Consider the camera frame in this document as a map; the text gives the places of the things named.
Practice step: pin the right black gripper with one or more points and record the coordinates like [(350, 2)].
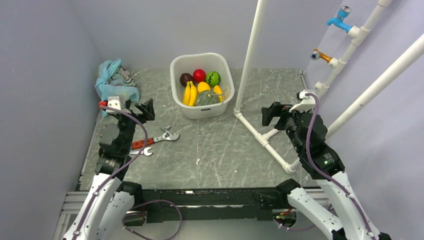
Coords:
[(275, 109)]

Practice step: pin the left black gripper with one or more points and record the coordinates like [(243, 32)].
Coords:
[(146, 108)]

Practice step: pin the light blue plastic bag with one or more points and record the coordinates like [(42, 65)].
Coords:
[(114, 80)]

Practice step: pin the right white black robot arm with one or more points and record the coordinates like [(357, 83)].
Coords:
[(307, 133)]

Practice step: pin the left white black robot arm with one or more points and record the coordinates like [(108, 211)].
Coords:
[(110, 197)]

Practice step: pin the yellow fake banana bunch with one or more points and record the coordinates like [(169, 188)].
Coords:
[(190, 94)]

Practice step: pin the dark brown fake fruit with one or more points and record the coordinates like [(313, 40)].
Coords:
[(185, 78)]

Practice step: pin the grey green fake melon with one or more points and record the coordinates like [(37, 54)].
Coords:
[(207, 97)]

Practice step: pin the orange yellow fake mango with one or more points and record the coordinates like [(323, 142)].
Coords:
[(203, 86)]

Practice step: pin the red fake apple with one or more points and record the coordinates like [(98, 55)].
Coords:
[(199, 75)]

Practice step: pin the small yellow fake fruit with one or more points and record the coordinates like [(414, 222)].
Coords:
[(219, 92)]

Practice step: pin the green fake watermelon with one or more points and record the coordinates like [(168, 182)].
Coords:
[(213, 78)]

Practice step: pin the silver open end spanner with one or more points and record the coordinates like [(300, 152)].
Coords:
[(147, 151)]

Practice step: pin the white plastic basket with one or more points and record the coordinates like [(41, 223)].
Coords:
[(209, 61)]

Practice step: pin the orange brass tap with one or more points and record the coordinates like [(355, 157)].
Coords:
[(316, 55)]

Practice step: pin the blue plastic tap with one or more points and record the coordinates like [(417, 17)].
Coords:
[(338, 21)]

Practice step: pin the diagonal white pipe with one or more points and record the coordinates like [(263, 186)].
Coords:
[(401, 64)]

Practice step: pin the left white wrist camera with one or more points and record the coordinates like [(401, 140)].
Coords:
[(114, 105)]

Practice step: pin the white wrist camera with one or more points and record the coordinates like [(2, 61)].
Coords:
[(307, 102), (114, 105)]

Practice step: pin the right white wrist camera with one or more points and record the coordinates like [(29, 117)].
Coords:
[(307, 102)]

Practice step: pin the red handled adjustable wrench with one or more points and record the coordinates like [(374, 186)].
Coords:
[(166, 136)]

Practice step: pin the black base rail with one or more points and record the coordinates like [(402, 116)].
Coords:
[(160, 205)]

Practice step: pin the white pvc pipe frame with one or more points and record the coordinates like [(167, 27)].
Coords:
[(291, 29)]

